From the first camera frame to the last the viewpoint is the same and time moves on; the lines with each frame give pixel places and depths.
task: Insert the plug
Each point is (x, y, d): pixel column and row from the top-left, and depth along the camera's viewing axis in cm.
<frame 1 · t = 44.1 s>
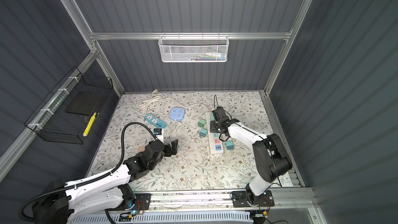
left hand: (170, 140, 82), fingers open
right hand: (217, 126, 93), fingers open
long white power strip: (214, 139, 94), point 3 cm above the table
blue square power socket: (176, 114, 107), point 3 cm above the table
teal small power strip: (155, 121, 103), point 2 cm above the table
green plug adapter: (201, 123, 102), point 2 cm above the table
teal plug adapter: (203, 132, 98), point 2 cm above the table
teal plug adapter 2: (229, 145, 93), on the table

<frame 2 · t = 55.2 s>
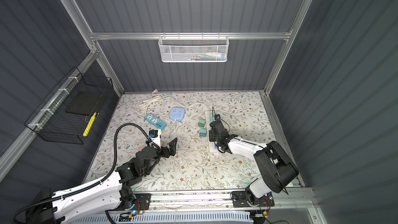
left hand: (169, 138, 77), fingers open
right hand: (215, 131, 93), fingers open
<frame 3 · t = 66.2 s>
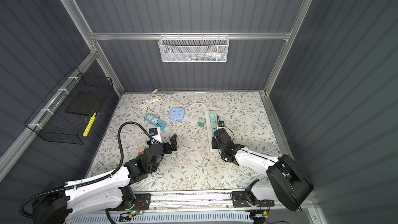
left hand: (168, 136, 79), fingers open
right hand: (217, 137, 89), fingers open
teal plug adapter: (213, 125, 95), point 7 cm above the table
teal plug adapter 3: (212, 118, 98), point 7 cm above the table
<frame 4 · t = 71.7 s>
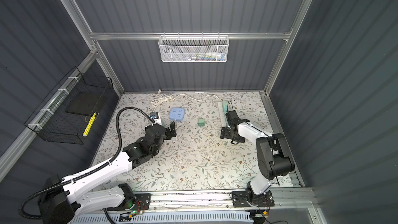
left hand: (165, 123, 78), fingers open
right hand: (232, 137, 94), fingers open
teal plug adapter 3: (225, 108, 104), point 7 cm above the table
